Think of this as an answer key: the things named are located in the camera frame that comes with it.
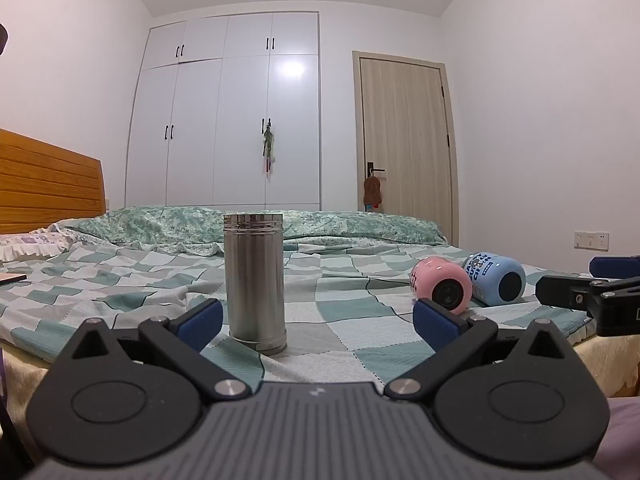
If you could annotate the purple cloth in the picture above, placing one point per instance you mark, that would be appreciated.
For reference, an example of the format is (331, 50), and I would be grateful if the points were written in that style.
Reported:
(622, 435)

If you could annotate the flat brown book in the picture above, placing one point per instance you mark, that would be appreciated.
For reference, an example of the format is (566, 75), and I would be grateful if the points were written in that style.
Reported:
(10, 277)

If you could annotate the pink cup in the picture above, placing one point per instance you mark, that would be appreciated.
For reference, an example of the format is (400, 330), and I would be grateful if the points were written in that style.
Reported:
(442, 280)

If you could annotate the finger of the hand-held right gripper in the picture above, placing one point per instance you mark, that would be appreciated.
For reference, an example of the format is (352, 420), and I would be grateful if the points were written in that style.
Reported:
(570, 290)
(614, 266)

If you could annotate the white wall socket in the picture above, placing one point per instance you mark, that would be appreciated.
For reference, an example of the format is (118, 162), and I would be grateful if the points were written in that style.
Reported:
(591, 240)

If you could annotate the brown plush toy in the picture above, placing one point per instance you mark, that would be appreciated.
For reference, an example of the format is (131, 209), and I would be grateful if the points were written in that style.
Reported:
(373, 191)

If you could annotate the wooden headboard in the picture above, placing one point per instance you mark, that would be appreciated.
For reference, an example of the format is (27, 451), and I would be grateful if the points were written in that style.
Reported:
(45, 185)

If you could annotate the stainless steel cup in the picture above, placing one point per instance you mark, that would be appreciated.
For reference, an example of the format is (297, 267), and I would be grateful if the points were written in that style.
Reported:
(254, 280)

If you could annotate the dark round object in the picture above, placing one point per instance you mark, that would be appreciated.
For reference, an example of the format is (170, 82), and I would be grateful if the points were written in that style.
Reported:
(3, 39)

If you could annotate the green checked blanket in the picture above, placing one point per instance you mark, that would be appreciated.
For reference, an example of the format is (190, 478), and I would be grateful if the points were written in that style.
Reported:
(340, 310)

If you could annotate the green floral quilt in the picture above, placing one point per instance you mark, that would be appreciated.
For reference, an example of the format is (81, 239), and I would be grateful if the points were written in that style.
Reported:
(350, 224)

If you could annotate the light blue printed cup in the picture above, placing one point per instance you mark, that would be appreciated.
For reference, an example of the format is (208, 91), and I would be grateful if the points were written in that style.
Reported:
(497, 275)

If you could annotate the white floral pillow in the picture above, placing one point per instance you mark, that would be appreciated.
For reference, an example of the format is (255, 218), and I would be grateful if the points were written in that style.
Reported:
(25, 244)

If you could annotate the white wardrobe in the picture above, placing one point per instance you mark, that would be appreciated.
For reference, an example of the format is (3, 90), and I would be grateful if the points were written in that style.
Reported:
(220, 110)

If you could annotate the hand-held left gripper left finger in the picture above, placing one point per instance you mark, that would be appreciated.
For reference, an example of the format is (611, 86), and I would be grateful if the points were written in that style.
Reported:
(202, 321)

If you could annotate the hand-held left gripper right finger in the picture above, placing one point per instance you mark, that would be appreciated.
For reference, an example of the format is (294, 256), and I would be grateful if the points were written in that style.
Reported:
(434, 324)

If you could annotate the light wooden door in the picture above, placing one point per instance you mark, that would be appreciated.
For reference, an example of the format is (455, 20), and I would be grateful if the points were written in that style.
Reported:
(405, 145)

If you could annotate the green hanging ornament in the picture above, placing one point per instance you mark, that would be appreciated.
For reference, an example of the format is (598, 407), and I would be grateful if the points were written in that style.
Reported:
(269, 145)

